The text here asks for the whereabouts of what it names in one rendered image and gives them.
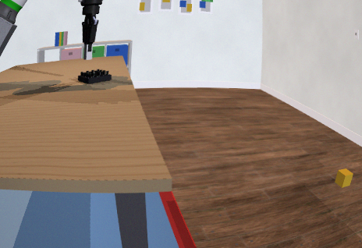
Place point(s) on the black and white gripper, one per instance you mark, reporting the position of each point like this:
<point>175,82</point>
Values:
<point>89,25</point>

